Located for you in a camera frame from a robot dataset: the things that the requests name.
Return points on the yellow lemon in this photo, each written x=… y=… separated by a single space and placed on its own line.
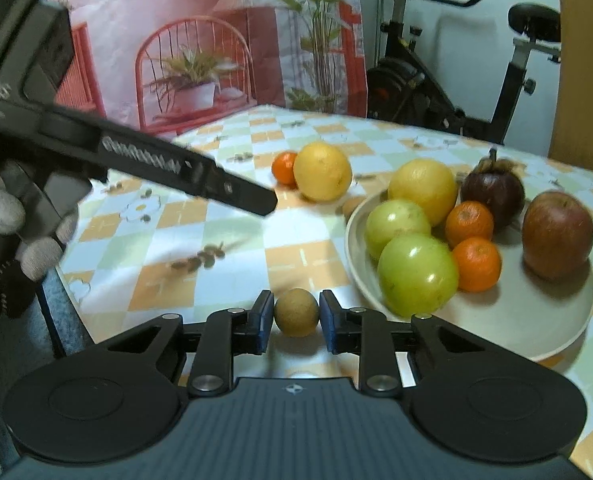
x=322 y=172
x=422 y=191

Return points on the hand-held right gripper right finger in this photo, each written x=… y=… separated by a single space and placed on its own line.
x=328 y=322

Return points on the red apple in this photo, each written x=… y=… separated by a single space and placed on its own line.
x=557 y=234

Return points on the green apple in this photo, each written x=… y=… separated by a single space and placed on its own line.
x=394 y=220
x=416 y=272

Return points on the wooden board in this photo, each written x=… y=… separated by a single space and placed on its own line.
x=591 y=85

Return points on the small orange tangerine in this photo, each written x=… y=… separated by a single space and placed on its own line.
x=469 y=222
x=284 y=167
x=477 y=265

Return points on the cream plate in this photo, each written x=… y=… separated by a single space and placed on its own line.
x=516 y=310

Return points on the brown longan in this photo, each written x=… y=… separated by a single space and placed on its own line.
x=296 y=312

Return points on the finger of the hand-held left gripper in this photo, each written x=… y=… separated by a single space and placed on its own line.
x=201 y=175

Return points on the printed red wall backdrop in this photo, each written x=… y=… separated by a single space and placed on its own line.
x=151 y=0

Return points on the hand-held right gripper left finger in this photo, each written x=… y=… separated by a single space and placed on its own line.
x=265 y=322

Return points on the black exercise bike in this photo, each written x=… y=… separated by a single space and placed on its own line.
x=416 y=95

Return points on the person's left hand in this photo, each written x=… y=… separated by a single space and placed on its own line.
x=1 y=212

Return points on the dark purple mangosteen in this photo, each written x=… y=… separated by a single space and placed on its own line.
x=493 y=195

